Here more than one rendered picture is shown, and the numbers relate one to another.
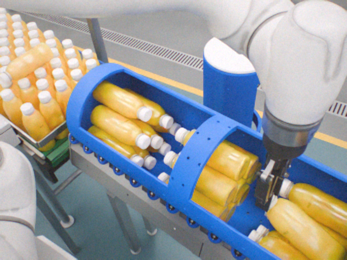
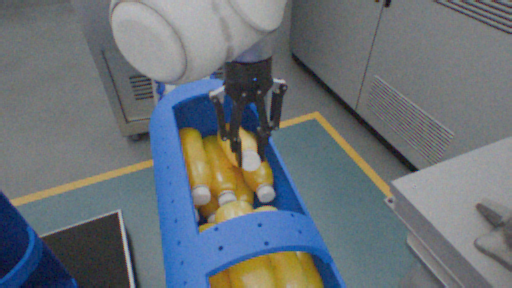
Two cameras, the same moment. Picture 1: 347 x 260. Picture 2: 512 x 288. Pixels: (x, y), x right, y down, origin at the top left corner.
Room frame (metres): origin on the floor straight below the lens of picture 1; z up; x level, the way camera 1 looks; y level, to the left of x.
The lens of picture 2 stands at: (0.76, 0.06, 1.67)
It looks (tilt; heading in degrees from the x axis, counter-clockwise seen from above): 43 degrees down; 210
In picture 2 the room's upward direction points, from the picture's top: straight up
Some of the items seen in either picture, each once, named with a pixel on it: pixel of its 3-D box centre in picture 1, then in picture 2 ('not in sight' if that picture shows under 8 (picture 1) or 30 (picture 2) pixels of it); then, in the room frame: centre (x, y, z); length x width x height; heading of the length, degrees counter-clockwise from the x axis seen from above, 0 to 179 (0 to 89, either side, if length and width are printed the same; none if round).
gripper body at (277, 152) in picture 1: (282, 145); (248, 77); (0.36, -0.19, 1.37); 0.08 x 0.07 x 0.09; 137
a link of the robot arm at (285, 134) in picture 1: (291, 117); (247, 34); (0.36, -0.19, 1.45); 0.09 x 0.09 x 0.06
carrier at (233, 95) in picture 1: (231, 125); not in sight; (1.12, -0.29, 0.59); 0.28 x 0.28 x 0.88
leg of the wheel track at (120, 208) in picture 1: (126, 224); not in sight; (0.77, 0.28, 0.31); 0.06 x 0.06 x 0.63; 47
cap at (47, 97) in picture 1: (44, 96); not in sight; (0.88, 0.44, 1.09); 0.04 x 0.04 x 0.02
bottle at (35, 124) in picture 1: (37, 128); not in sight; (0.83, 0.48, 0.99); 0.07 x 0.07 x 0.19
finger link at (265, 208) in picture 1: (264, 199); (260, 145); (0.34, -0.17, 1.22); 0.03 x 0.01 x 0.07; 47
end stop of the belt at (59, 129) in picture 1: (82, 111); not in sight; (0.92, 0.34, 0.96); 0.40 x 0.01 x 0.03; 137
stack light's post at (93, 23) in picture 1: (114, 103); not in sight; (1.39, 0.32, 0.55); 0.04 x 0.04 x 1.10; 47
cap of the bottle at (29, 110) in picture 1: (27, 108); not in sight; (0.83, 0.49, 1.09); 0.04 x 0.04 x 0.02
